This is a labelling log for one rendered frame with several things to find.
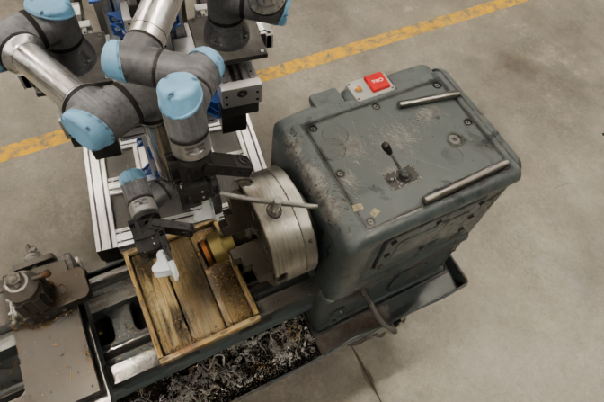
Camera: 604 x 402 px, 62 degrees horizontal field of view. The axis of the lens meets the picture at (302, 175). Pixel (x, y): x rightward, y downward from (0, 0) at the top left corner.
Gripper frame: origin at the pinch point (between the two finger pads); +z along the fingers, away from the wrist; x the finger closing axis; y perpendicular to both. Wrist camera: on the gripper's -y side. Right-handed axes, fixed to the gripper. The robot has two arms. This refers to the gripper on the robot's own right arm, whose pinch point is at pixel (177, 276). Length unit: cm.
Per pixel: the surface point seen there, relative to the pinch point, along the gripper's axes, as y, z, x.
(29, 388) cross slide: 42.2, 8.4, -10.4
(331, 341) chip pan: -41, 23, -54
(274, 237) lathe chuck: -24.8, 5.7, 13.0
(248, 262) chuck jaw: -18.0, 5.0, 2.5
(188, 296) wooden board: -1.0, -0.7, -19.2
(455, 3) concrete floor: -253, -162, -110
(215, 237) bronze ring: -12.4, -4.5, 3.9
